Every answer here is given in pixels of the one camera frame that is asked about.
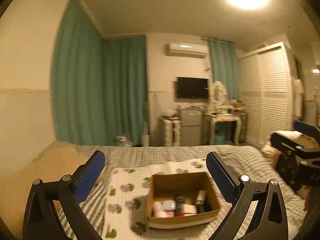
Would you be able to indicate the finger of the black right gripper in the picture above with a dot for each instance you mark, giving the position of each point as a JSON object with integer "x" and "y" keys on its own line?
{"x": 286, "y": 145}
{"x": 308, "y": 130}

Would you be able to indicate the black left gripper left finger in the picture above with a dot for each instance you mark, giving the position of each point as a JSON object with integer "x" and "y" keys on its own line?
{"x": 40, "y": 218}

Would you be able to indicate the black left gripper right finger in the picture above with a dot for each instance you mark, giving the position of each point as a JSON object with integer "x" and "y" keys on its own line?
{"x": 269, "y": 220}

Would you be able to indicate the white charger box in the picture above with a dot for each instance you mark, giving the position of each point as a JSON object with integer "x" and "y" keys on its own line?
{"x": 201, "y": 196}

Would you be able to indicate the black remote control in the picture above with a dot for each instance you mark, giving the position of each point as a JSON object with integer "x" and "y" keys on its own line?
{"x": 180, "y": 201}

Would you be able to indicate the white cylindrical bottle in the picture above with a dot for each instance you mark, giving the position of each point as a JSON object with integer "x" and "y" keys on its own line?
{"x": 158, "y": 211}

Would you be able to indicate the cream puffy jacket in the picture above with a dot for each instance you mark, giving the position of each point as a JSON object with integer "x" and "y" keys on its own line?
{"x": 272, "y": 154}

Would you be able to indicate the grey checked bed sheet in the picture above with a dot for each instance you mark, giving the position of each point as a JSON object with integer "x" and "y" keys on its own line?
{"x": 244, "y": 159}

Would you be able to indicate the tan pillow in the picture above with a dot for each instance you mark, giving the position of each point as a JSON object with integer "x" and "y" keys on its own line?
{"x": 15, "y": 188}

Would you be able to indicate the white louvered wardrobe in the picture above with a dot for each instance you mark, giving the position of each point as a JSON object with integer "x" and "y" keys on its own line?
{"x": 266, "y": 91}

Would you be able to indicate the white dressing table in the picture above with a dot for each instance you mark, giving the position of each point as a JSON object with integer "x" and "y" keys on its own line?
{"x": 221, "y": 120}

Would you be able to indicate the oval white vanity mirror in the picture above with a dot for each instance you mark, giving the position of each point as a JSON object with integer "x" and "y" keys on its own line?
{"x": 217, "y": 94}

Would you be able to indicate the floral quilted white blanket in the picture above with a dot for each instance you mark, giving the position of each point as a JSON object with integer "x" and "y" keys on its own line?
{"x": 125, "y": 214}

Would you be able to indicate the brown cardboard box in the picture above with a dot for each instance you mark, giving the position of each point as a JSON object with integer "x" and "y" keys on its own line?
{"x": 165, "y": 187}

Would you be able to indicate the silver mini fridge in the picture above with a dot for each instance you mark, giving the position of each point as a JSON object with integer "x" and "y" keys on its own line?
{"x": 191, "y": 127}

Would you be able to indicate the green curtain right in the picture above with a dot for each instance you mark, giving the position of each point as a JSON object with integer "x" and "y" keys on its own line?
{"x": 225, "y": 66}

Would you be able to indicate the green curtain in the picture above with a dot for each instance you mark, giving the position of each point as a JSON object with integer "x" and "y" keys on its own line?
{"x": 225, "y": 66}
{"x": 98, "y": 86}

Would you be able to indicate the white earbuds case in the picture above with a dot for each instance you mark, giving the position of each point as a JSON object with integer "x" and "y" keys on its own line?
{"x": 169, "y": 205}

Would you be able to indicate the white suitcase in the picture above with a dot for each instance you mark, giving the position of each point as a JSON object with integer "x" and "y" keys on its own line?
{"x": 171, "y": 132}

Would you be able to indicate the white air conditioner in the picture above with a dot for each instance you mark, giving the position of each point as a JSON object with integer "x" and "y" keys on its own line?
{"x": 188, "y": 49}

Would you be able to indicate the green curtain left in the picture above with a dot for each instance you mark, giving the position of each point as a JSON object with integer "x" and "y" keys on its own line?
{"x": 98, "y": 86}

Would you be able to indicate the black wall television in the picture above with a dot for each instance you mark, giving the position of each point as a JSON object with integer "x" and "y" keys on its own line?
{"x": 192, "y": 88}

